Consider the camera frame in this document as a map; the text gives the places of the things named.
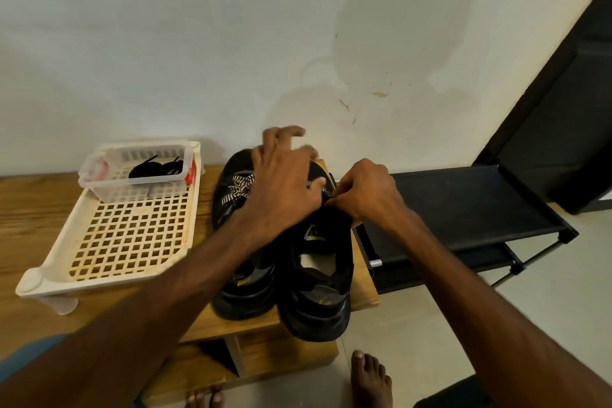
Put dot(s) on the person's left hand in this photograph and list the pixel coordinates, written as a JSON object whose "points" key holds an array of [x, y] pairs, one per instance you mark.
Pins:
{"points": [[282, 183]]}

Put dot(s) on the person's right hand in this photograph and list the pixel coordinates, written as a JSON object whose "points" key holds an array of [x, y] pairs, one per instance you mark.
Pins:
{"points": [[368, 194]]}

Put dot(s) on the black white patterned shoelace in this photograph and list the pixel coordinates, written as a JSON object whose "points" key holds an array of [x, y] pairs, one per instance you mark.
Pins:
{"points": [[237, 188]]}

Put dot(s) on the black shoe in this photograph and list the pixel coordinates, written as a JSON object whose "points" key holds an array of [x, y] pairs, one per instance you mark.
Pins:
{"points": [[247, 293], [316, 303]]}

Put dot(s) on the black shoelaces bundle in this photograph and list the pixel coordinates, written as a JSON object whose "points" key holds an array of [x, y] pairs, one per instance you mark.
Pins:
{"points": [[148, 170]]}

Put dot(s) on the person's right forearm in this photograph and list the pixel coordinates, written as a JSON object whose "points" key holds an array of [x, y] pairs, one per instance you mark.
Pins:
{"points": [[497, 317]]}

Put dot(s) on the person's left forearm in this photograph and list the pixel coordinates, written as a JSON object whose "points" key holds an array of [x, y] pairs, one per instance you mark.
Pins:
{"points": [[124, 326]]}

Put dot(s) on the person's blue shorts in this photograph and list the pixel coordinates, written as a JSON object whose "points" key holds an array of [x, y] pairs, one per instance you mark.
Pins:
{"points": [[24, 355]]}

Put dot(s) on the red label sticker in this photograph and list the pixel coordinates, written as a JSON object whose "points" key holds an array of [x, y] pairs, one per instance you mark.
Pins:
{"points": [[190, 173]]}

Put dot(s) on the black shoe rack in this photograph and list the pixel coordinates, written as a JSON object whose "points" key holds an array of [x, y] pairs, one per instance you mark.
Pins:
{"points": [[469, 207]]}

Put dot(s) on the large white plastic tray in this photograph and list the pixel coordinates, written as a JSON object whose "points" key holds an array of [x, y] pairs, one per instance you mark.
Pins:
{"points": [[124, 240]]}

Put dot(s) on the small white plastic basket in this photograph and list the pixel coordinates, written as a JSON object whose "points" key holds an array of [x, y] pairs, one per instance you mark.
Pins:
{"points": [[103, 191]]}

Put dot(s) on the dark door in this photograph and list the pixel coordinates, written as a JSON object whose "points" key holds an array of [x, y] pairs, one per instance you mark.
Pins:
{"points": [[564, 116]]}

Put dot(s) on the low wooden table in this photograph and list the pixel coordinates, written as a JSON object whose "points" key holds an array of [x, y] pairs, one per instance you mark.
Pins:
{"points": [[29, 231]]}

